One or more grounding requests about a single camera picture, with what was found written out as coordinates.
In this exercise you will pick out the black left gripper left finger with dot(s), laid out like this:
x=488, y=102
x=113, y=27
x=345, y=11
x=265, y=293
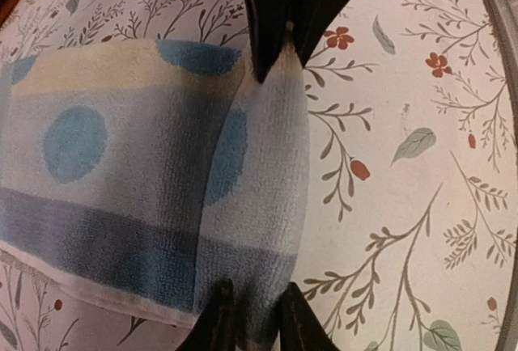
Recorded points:
x=215, y=328

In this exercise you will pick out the floral tablecloth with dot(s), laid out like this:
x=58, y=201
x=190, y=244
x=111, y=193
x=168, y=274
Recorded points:
x=410, y=232

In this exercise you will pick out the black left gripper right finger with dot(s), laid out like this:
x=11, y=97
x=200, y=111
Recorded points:
x=300, y=329

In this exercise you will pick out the blue orange patterned towel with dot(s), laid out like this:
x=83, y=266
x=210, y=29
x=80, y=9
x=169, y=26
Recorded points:
x=135, y=176

